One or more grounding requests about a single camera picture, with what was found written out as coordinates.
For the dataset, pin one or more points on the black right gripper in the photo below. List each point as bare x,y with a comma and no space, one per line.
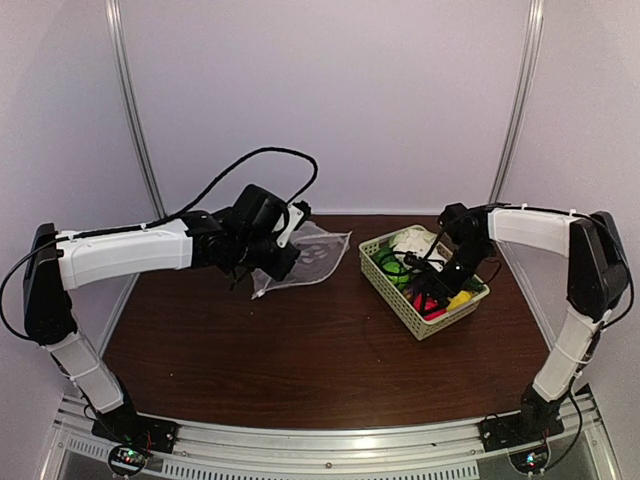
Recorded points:
433,285

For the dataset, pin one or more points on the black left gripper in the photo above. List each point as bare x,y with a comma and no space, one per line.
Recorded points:
279,269

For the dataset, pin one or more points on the red toy tomato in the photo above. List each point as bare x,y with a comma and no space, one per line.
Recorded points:
427,308

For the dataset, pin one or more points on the green toy cabbage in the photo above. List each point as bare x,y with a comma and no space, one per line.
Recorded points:
396,273

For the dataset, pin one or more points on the yellow toy pepper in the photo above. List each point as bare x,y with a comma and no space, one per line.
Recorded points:
460,299

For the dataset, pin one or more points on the white toy cauliflower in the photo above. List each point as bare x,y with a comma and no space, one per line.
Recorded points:
415,240

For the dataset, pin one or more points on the clear zip top bag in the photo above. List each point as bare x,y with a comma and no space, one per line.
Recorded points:
321,252

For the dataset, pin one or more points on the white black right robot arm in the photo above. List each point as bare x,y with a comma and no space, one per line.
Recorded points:
597,276

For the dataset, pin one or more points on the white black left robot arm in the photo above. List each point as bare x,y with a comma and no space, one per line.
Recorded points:
66,261

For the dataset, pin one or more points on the purple toy eggplant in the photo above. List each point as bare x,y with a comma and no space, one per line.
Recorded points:
413,290

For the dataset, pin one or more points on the pale green perforated basket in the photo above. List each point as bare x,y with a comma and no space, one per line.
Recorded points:
393,296

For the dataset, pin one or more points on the dark green toy cucumber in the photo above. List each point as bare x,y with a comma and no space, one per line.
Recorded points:
474,285

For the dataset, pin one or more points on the green toy pepper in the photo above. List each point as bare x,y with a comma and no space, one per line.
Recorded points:
384,256

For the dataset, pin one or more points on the right circuit board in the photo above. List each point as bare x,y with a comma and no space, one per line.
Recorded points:
530,461

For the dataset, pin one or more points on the circuit board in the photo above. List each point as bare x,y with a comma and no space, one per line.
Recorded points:
127,461
530,461

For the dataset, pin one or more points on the left circuit board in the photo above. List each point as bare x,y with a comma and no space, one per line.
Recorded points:
127,461

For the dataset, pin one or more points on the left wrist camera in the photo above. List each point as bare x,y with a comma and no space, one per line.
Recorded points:
294,215

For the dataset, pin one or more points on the aluminium front rail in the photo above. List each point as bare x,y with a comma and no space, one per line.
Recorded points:
446,450

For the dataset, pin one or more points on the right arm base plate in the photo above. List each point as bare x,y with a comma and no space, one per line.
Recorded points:
516,430

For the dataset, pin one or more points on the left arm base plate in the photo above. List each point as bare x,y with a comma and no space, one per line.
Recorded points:
147,433

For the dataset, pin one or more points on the aluminium left corner post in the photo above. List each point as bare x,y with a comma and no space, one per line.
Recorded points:
117,35

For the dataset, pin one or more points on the aluminium corner post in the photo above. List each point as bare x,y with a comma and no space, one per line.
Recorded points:
117,35
528,64

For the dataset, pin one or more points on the aluminium right corner post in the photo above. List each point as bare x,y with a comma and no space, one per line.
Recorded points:
528,64

